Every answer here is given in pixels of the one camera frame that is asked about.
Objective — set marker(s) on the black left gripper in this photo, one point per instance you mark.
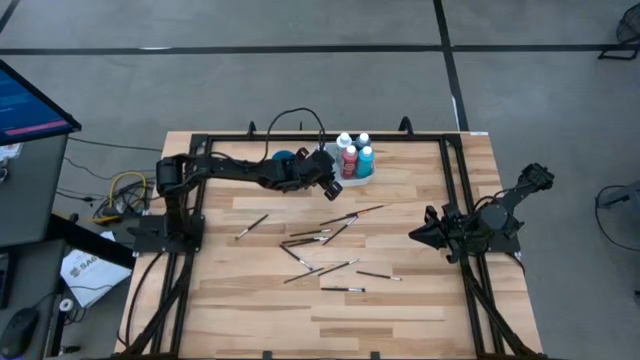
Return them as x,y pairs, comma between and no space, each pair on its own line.
317,170

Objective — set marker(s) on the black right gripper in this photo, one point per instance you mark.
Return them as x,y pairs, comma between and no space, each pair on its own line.
460,230

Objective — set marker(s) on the large red paint bottle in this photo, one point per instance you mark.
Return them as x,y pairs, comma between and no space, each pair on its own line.
350,162

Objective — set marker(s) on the large white paint bottle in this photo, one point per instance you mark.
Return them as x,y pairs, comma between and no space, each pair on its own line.
343,142

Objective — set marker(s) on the large teal paint bottle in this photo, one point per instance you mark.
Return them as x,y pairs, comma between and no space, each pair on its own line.
365,162

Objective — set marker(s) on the long black paintbrush orange tip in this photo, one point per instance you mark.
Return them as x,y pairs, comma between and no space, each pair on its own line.
345,217

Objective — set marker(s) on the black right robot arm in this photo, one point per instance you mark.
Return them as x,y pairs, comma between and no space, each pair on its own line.
492,217

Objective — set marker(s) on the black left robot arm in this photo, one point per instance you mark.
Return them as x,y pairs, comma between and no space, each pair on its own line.
225,170

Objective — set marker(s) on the white plastic bin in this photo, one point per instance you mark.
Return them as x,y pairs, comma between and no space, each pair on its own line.
352,182

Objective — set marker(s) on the blue plastic cup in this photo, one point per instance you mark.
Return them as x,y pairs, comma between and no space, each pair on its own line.
283,155

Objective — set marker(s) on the black desk foot bar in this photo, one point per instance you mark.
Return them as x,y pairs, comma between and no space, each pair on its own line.
90,242

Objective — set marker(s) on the white printed paper bag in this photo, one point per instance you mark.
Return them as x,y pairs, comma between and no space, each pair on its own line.
95,277

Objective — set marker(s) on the black floor fan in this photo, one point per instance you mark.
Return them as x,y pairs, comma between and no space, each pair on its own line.
629,27

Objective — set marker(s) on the white tape roll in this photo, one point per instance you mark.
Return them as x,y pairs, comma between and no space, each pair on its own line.
61,304

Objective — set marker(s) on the black computer monitor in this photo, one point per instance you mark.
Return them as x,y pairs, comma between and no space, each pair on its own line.
25,107

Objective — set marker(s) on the white paper label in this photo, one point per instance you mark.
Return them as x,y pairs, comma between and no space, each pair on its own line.
10,151

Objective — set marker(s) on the black keyboard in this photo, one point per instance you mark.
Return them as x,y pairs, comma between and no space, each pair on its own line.
4,280

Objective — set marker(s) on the black computer mouse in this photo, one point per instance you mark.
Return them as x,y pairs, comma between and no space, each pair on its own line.
17,332

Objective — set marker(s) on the black aluminium table frame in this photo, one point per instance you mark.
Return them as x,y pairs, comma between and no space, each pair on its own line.
390,137

